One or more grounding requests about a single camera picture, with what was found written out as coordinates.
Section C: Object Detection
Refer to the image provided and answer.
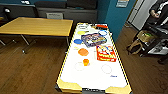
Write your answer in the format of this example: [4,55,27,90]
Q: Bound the yellow-legged white gaming table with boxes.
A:
[54,22,133,94]

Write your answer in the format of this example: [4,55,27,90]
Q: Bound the orange fruit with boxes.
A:
[82,58,91,67]

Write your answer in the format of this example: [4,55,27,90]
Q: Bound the red game box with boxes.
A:
[95,44,118,63]

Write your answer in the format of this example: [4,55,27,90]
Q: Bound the small red flat box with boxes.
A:
[94,23,109,30]

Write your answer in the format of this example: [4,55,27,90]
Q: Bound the long yellow wooden table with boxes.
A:
[0,17,74,55]

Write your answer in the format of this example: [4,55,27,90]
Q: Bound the brown backpack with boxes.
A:
[126,30,156,56]

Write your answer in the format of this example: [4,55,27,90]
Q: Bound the man in dark shirt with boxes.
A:
[148,0,168,27]

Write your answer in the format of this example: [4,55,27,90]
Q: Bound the long dark wall bench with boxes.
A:
[0,4,38,19]

